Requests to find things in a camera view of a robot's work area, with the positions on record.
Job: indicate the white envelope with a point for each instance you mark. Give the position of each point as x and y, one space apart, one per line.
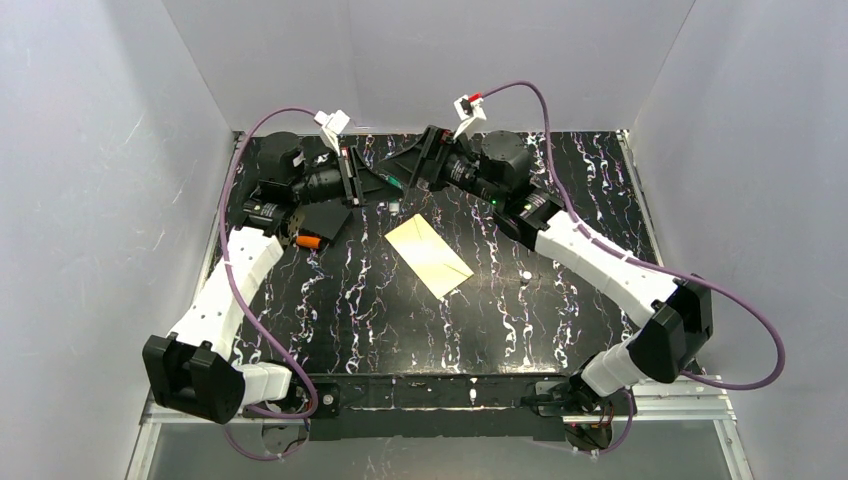
437 265

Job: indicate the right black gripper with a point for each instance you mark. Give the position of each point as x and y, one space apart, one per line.
432 157

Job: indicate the white green glue stick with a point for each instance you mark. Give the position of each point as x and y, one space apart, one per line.
397 193

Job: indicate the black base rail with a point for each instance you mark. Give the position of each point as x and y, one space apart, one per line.
358 406

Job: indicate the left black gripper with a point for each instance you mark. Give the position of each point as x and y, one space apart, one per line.
356 177

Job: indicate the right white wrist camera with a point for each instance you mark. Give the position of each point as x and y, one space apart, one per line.
471 114

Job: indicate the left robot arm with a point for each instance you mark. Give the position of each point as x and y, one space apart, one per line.
188 368

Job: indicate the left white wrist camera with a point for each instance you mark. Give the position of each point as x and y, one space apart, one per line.
331 126

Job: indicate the aluminium table frame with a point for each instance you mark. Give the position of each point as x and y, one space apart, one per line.
678 431

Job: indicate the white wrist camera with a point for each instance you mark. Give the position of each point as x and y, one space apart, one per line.
331 126
471 114

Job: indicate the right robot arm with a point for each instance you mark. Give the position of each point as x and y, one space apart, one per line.
672 314

